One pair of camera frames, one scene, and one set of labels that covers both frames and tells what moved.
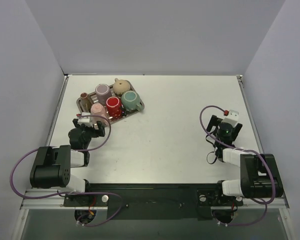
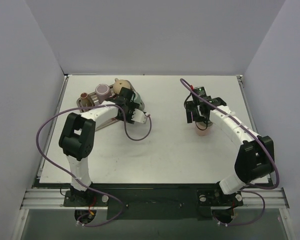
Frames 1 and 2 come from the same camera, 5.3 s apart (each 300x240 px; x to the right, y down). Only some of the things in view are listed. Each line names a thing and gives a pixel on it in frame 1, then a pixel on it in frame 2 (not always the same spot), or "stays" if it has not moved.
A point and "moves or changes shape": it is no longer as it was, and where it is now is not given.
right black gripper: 212,122 to 194,110
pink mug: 98,109 moves or changes shape
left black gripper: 90,130 to 126,94
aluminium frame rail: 55,200 stays
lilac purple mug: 102,93 stays
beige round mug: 120,86 stays
